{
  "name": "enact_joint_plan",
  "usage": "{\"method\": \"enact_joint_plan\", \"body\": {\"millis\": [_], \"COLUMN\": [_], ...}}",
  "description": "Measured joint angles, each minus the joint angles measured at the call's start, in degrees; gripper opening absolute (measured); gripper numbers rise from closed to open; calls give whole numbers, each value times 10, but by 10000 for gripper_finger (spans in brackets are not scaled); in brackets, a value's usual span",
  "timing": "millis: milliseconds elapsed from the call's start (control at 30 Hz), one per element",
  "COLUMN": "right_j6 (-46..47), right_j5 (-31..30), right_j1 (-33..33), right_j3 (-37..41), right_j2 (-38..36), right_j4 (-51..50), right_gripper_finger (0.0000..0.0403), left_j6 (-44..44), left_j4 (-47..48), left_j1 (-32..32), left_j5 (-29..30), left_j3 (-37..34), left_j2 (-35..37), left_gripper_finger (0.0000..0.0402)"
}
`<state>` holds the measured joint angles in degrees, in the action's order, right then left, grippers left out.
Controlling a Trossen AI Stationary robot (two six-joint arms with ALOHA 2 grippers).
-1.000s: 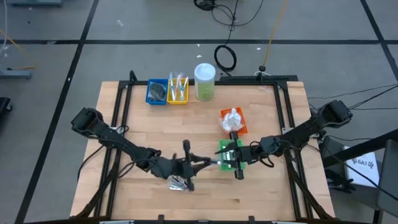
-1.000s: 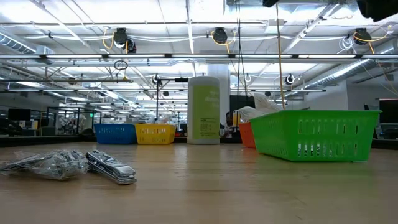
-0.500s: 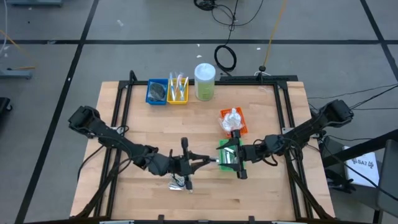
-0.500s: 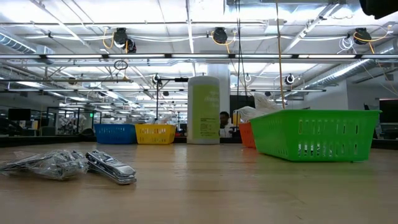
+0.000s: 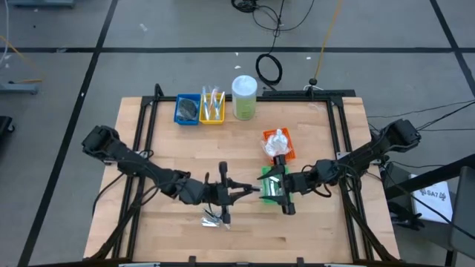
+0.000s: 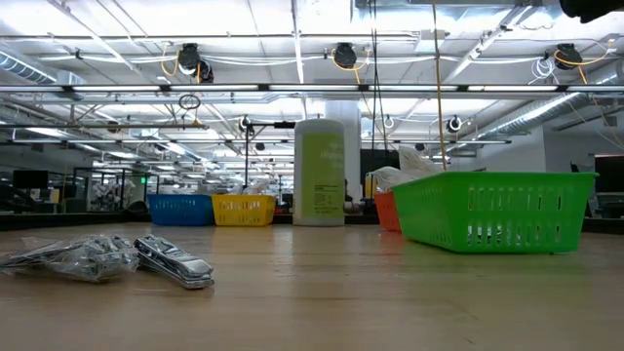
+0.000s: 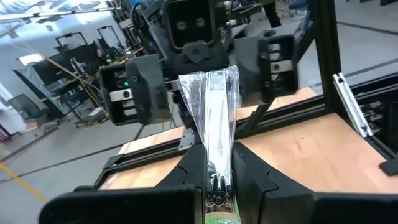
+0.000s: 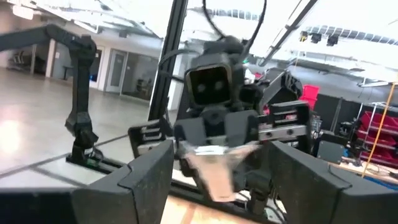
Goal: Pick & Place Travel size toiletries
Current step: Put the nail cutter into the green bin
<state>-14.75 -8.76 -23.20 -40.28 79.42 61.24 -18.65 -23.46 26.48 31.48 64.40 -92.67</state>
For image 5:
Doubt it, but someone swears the clear bag of cotton balls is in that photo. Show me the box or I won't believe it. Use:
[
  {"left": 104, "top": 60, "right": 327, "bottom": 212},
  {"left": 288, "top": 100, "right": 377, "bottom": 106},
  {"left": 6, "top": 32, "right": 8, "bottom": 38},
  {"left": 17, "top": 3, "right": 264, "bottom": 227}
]
[
  {"left": 269, "top": 128, "right": 291, "bottom": 148},
  {"left": 261, "top": 139, "right": 286, "bottom": 156}
]

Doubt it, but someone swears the black floor cable coil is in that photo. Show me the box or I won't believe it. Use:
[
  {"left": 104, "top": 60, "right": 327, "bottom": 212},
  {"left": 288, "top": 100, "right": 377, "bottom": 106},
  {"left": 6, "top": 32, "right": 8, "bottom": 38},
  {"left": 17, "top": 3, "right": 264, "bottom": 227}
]
[{"left": 255, "top": 53, "right": 284, "bottom": 87}]

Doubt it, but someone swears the bagged black hair brush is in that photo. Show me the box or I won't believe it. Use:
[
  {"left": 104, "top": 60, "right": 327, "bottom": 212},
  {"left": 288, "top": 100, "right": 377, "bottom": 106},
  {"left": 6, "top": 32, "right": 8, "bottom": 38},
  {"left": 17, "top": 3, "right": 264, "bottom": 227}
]
[{"left": 177, "top": 98, "right": 200, "bottom": 120}]

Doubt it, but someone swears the black metal beam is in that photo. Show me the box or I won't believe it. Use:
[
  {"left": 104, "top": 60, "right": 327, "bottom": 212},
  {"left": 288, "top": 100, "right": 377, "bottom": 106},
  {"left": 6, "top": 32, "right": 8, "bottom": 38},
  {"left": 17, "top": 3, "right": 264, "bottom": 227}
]
[{"left": 384, "top": 154, "right": 475, "bottom": 201}]

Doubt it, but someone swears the white cardboard box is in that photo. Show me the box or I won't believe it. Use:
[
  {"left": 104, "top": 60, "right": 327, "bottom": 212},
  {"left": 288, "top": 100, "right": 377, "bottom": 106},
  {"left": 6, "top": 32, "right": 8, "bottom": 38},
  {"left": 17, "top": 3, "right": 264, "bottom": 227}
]
[{"left": 409, "top": 173, "right": 454, "bottom": 225}]

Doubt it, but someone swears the clear bag of metal tools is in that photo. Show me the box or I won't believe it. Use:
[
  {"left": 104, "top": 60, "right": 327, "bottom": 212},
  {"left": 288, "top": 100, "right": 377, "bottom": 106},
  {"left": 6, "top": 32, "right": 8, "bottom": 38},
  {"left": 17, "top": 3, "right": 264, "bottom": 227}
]
[{"left": 200, "top": 208, "right": 223, "bottom": 228}]

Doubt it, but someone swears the black metal table frame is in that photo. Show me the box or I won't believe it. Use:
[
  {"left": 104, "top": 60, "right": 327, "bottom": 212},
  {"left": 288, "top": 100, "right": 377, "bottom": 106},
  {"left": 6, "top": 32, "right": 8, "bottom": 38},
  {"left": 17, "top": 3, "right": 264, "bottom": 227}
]
[{"left": 88, "top": 83, "right": 396, "bottom": 266}]

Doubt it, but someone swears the bagged blue white toothbrush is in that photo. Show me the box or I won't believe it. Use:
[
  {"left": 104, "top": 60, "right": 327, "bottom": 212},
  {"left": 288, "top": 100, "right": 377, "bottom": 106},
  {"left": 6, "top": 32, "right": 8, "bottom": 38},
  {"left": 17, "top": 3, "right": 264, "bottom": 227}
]
[
  {"left": 209, "top": 87, "right": 219, "bottom": 114},
  {"left": 216, "top": 90, "right": 226, "bottom": 120},
  {"left": 201, "top": 85, "right": 210, "bottom": 120}
]

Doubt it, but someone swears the yellow hanging cable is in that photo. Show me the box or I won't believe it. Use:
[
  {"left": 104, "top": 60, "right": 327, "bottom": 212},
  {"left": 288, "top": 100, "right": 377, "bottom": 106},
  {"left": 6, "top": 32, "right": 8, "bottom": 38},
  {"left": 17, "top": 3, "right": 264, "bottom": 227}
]
[{"left": 313, "top": 0, "right": 344, "bottom": 82}]

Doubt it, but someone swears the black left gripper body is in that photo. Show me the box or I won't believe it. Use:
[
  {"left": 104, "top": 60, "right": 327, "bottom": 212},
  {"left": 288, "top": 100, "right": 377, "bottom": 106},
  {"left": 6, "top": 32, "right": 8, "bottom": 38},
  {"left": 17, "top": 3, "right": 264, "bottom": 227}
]
[{"left": 203, "top": 161, "right": 233, "bottom": 228}]

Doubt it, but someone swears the orange plastic basket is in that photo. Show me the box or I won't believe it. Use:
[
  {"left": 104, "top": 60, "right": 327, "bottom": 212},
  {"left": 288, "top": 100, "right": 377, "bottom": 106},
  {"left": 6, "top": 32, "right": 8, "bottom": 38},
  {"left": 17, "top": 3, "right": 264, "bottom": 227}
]
[{"left": 262, "top": 127, "right": 297, "bottom": 164}]

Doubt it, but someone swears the white wipes canister green label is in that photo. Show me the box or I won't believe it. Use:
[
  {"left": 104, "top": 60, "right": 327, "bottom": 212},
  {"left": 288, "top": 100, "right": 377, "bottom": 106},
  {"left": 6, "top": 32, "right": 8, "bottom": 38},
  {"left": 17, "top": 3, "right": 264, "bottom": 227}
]
[{"left": 231, "top": 75, "right": 258, "bottom": 122}]

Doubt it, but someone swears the grey metal stand foot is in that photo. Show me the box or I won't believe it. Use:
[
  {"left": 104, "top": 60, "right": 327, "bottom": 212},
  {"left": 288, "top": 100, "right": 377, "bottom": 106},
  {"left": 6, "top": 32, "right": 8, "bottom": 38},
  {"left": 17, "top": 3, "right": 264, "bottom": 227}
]
[{"left": 0, "top": 82, "right": 40, "bottom": 96}]

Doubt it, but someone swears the yellow plastic basket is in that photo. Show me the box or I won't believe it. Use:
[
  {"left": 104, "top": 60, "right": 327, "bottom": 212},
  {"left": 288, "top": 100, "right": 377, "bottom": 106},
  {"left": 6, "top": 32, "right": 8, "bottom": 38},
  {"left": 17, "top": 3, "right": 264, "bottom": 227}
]
[{"left": 199, "top": 96, "right": 226, "bottom": 125}]

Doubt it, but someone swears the blue plastic basket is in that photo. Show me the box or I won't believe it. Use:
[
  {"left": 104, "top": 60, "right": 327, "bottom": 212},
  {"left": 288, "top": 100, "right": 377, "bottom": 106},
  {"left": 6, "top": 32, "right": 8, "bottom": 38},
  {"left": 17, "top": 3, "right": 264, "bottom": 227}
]
[{"left": 173, "top": 93, "right": 202, "bottom": 126}]

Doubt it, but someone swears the green plastic basket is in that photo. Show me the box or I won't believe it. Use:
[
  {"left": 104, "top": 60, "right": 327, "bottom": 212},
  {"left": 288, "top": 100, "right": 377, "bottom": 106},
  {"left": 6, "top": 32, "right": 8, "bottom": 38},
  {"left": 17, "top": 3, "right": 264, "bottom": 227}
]
[{"left": 261, "top": 165, "right": 294, "bottom": 205}]

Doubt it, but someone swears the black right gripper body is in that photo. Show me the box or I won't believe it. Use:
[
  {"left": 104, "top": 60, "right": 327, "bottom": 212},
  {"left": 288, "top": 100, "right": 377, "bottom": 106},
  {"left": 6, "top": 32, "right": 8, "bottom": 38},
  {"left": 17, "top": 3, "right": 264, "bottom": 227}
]
[{"left": 275, "top": 154, "right": 316, "bottom": 217}]

